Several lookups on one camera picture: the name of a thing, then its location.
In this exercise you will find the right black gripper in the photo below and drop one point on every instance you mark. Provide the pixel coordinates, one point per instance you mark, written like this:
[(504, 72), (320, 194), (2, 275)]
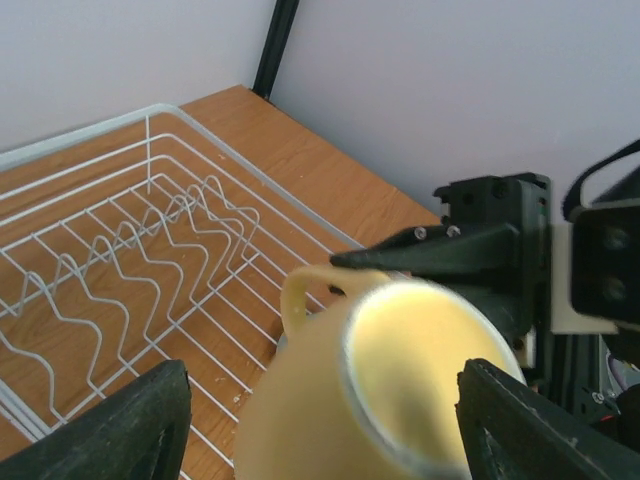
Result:
[(493, 248)]

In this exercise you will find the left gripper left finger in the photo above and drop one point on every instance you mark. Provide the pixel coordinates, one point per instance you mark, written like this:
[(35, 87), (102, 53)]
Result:
[(139, 432)]

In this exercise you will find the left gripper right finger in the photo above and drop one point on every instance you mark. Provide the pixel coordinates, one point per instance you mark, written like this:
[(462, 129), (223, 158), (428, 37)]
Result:
[(511, 432)]

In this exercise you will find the yellow mug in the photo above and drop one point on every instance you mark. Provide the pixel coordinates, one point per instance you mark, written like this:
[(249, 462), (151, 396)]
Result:
[(365, 386)]

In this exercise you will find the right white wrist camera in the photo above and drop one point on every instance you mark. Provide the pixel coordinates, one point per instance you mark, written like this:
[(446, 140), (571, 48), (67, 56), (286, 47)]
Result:
[(595, 270)]

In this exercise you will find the white wire dish rack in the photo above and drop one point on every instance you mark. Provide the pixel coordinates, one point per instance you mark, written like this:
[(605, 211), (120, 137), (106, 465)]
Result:
[(137, 240)]

